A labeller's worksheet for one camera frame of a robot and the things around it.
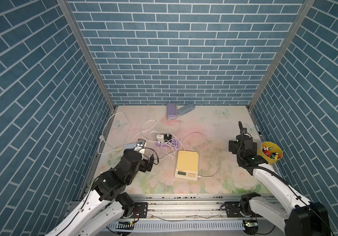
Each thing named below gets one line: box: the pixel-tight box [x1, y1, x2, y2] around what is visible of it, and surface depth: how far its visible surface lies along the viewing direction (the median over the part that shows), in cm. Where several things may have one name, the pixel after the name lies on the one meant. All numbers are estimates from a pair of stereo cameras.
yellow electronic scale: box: [174, 150, 199, 181], surface depth 89 cm
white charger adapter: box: [156, 134, 165, 141], surface depth 95 cm
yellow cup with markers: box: [256, 141, 283, 166], surface depth 84 cm
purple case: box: [166, 102, 178, 121], surface depth 118 cm
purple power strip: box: [155, 139, 181, 149], surface depth 96 cm
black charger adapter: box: [163, 134, 172, 141], surface depth 96 cm
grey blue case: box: [177, 103, 196, 116], surface depth 121 cm
